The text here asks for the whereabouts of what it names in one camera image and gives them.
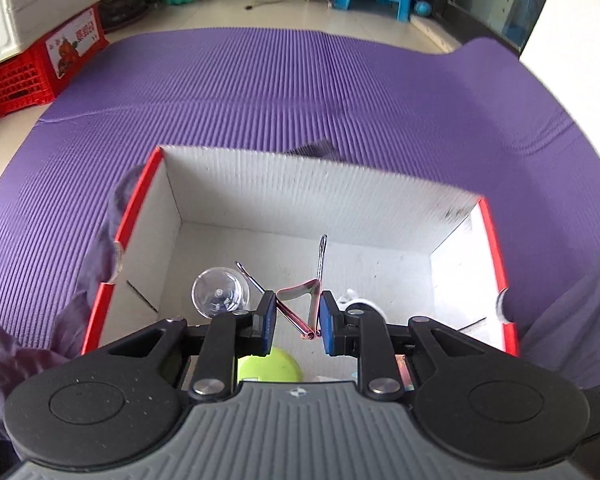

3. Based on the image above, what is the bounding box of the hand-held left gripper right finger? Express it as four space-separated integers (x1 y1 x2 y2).
318 290 521 403

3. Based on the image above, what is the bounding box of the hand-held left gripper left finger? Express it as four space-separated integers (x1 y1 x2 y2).
82 290 279 403

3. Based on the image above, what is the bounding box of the pink metal binder clip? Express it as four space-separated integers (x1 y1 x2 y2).
235 234 331 341

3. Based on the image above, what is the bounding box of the red cardboard box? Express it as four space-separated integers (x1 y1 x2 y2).
82 145 521 391

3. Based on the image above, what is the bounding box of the small white toy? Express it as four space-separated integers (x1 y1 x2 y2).
337 287 387 321

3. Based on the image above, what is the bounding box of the green ball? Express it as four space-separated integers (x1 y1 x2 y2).
237 346 303 383

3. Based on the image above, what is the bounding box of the purple ribbed floor mat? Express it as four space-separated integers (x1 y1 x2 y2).
0 27 600 361

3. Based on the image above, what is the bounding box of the purple grey cloth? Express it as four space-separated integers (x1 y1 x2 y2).
497 260 600 396

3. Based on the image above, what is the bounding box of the red plastic crate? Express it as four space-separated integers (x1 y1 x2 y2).
0 2 111 120

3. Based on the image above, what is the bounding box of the dark sliding door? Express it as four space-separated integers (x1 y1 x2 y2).
412 0 561 53

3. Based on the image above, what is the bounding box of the white folding crate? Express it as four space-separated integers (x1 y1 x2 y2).
0 0 108 73

